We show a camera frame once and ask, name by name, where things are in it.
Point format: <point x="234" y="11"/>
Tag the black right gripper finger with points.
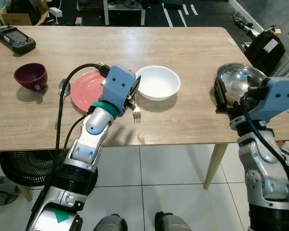
<point x="254" y="89"/>
<point x="220" y="98"/>

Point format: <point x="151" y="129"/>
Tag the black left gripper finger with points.
<point x="137" y="85"/>

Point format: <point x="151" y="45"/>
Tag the silver metal fork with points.
<point x="137" y="115"/>

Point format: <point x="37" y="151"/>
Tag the white ceramic bowl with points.
<point x="159" y="84"/>

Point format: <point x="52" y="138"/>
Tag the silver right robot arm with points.
<point x="260" y="168"/>

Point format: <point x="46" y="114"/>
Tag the shiny steel bowl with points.
<point x="238" y="79"/>

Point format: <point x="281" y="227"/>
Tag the black bag with white label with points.
<point x="262" y="53"/>

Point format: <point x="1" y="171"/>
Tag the pink round plate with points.
<point x="84" y="89"/>

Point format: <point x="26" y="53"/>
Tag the small tan block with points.
<point x="278" y="32"/>

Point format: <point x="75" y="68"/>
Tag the wooden table leg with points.
<point x="215" y="163"/>
<point x="23" y="192"/>

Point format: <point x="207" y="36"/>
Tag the black grey handheld vacuum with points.
<point x="241" y="21"/>

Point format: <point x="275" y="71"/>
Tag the silver metal spoon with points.
<point x="63" y="87"/>

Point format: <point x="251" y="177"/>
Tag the small red grey device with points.
<point x="78" y="20"/>

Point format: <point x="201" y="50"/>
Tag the white power adapter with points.
<point x="55" y="11"/>

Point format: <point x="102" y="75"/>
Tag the black floor fan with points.
<point x="29" y="168"/>

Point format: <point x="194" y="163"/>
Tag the grey right robot leg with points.
<point x="171" y="224"/>

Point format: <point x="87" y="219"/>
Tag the black handheld controller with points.
<point x="14" y="41"/>

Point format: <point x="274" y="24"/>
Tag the brown cardboard box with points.
<point x="17" y="19"/>

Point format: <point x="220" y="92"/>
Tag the grey slipper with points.
<point x="2" y="190"/>

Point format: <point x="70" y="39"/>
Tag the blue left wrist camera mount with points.
<point x="118" y="86"/>

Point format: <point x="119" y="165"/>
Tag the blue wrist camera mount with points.
<point x="279" y="101"/>
<point x="118" y="86"/>

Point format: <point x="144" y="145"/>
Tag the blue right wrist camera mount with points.
<point x="279" y="101"/>

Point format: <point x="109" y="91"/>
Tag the white metal desk frame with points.
<point x="106" y="14"/>

